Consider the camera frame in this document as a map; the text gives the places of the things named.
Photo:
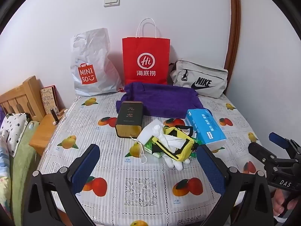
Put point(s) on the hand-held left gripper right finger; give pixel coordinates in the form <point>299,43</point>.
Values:
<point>211,169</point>

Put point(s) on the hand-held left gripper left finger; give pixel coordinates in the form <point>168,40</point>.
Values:
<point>85,167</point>

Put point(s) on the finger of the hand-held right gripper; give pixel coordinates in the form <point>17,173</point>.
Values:
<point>258,151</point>
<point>278,140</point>

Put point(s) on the white glove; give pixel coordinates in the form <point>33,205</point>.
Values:
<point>175,163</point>

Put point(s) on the green snack packet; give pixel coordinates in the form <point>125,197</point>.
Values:
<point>150,148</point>

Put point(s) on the white sponge block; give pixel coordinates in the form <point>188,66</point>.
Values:
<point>145,136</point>

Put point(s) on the purple towel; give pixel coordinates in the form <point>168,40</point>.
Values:
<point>162,101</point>

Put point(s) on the person's right hand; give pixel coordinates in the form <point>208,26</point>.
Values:
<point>279,200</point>

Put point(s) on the blue tissue pack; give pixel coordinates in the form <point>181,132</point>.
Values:
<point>204,127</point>

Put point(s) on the fruit print tablecloth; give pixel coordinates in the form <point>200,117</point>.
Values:
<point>131,181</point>

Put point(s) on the wooden nightstand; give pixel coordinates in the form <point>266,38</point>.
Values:
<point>44,131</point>

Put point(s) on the green wet wipes packet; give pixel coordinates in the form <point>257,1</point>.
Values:
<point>21,169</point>

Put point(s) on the dark green tea tin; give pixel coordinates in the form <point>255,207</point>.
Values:
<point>130,120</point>

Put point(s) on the white dotted pillow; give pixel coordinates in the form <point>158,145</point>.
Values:
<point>14,127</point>

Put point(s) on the floral quilt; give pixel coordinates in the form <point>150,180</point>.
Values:
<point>3,164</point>

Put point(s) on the grey waist bag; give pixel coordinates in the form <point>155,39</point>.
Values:
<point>199,77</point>

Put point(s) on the wooden headboard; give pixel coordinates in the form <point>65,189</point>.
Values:
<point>21,94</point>

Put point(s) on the purple plush toy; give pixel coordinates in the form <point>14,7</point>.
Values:
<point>1,115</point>

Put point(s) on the white plastic shopping bag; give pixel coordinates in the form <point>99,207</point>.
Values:
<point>94,56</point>

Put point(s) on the red paper bag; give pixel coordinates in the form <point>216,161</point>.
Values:
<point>145,56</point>

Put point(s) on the brown wooden door frame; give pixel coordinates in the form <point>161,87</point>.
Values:
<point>235,28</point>

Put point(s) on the white light switch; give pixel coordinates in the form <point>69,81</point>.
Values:
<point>112,0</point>

